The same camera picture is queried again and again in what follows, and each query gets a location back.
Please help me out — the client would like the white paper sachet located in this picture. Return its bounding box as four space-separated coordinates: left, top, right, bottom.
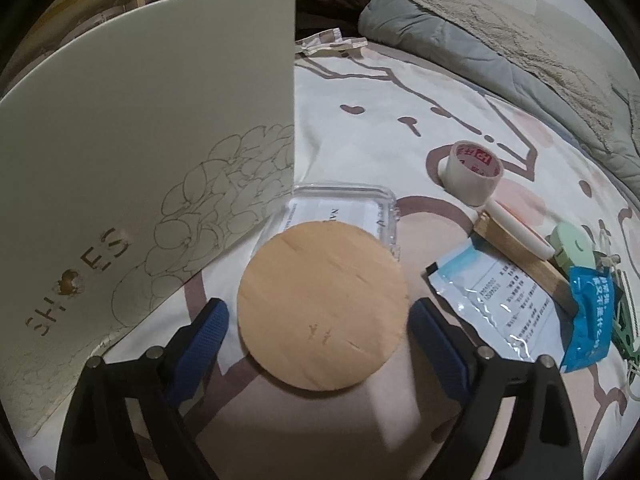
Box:
427 234 566 363

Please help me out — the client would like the cartoon print blanket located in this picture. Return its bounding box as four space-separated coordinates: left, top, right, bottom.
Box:
14 29 640 480

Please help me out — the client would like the white tape roll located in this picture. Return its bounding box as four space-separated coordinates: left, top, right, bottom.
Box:
440 141 504 207

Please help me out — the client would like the round wooden lid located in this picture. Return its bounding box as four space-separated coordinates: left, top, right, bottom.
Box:
236 221 409 391

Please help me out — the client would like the blue foil packet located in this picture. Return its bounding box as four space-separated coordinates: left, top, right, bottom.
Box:
560 266 624 374

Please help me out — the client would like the green plastic clip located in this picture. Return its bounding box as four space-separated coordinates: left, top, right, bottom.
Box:
599 255 639 384

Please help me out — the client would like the wooden stick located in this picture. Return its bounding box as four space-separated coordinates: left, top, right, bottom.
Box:
474 212 578 318

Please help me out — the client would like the white cardboard shoe box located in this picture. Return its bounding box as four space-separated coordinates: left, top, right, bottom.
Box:
1 0 295 436

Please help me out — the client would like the left beige quilted pillow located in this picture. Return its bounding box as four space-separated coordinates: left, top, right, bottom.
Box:
411 0 613 151

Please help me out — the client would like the grey duvet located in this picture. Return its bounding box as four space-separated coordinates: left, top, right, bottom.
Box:
359 0 639 198

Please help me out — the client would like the mint green round case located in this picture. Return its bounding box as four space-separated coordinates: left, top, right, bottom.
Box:
547 221 596 274

